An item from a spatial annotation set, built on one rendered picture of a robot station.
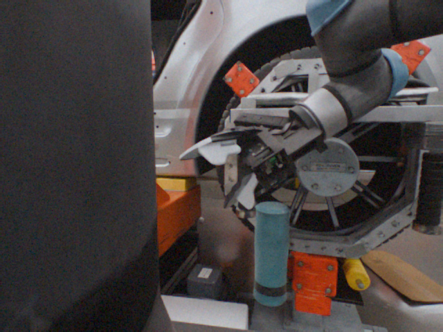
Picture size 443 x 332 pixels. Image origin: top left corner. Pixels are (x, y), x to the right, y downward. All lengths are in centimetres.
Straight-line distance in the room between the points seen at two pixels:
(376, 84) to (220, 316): 36
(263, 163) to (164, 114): 78
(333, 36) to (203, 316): 36
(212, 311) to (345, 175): 45
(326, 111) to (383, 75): 9
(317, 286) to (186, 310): 64
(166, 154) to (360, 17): 86
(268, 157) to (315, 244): 49
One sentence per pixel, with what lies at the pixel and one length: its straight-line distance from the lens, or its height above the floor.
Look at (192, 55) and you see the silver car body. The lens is 110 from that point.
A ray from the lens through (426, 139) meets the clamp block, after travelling 59.
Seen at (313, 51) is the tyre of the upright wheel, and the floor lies 116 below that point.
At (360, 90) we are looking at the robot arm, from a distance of 44.
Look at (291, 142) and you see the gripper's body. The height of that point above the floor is 92.
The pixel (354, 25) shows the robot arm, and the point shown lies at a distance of 40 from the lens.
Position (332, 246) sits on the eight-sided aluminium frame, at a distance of 84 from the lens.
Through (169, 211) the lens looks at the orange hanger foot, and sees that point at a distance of 94.
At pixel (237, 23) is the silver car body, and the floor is 131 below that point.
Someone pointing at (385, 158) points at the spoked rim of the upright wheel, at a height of 85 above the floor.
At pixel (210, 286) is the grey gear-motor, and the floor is 42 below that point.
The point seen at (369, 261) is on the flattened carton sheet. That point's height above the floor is 1.
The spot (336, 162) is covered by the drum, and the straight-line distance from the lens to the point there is 62.
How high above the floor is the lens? 94
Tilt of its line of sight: 8 degrees down
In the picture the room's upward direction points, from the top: straight up
